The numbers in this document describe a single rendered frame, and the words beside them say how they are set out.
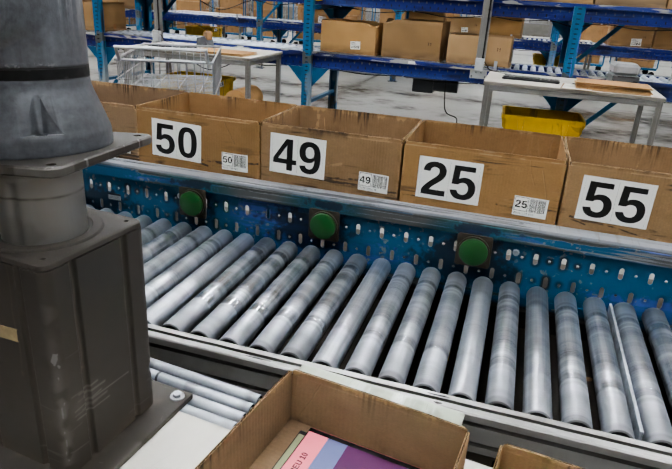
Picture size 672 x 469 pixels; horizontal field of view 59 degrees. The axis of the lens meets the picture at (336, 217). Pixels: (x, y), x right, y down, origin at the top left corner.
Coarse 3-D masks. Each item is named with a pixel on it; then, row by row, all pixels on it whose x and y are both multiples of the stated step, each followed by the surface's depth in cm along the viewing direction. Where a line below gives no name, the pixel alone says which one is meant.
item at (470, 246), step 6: (468, 240) 145; (474, 240) 144; (480, 240) 144; (462, 246) 145; (468, 246) 145; (474, 246) 144; (480, 246) 144; (486, 246) 144; (462, 252) 146; (468, 252) 145; (474, 252) 145; (480, 252) 144; (486, 252) 144; (462, 258) 146; (468, 258) 146; (474, 258) 145; (480, 258) 145; (486, 258) 145; (468, 264) 147; (474, 264) 146
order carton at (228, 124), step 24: (192, 96) 195; (216, 96) 193; (144, 120) 170; (192, 120) 165; (216, 120) 163; (240, 120) 161; (216, 144) 166; (240, 144) 163; (192, 168) 171; (216, 168) 168
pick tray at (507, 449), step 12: (504, 444) 78; (504, 456) 79; (516, 456) 78; (528, 456) 77; (540, 456) 76; (504, 468) 79; (516, 468) 78; (528, 468) 78; (540, 468) 77; (552, 468) 76; (564, 468) 76; (576, 468) 75
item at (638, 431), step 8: (608, 312) 138; (616, 328) 128; (616, 336) 126; (616, 344) 124; (616, 352) 123; (624, 360) 117; (624, 368) 114; (624, 376) 113; (624, 384) 112; (632, 392) 107; (632, 400) 105; (632, 408) 104; (632, 416) 103; (632, 424) 103; (640, 424) 99; (640, 432) 98; (640, 440) 98
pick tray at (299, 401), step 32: (288, 384) 91; (320, 384) 89; (256, 416) 83; (288, 416) 93; (320, 416) 91; (352, 416) 89; (384, 416) 86; (416, 416) 84; (224, 448) 76; (256, 448) 85; (384, 448) 88; (416, 448) 85; (448, 448) 83
